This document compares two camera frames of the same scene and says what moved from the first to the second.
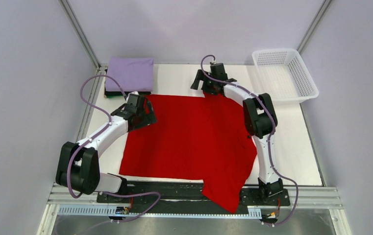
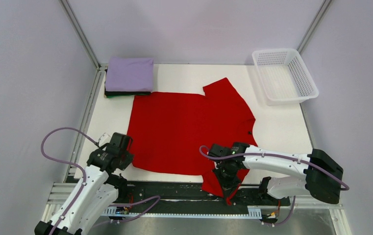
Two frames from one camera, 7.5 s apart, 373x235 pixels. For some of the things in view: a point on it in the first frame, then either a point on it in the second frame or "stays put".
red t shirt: x=193 y=138 stays put
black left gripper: x=149 y=118 → x=129 y=159
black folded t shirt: x=119 y=93 stays put
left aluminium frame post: x=98 y=82 stays put
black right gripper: x=201 y=76 → x=226 y=185
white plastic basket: x=283 y=76 stays put
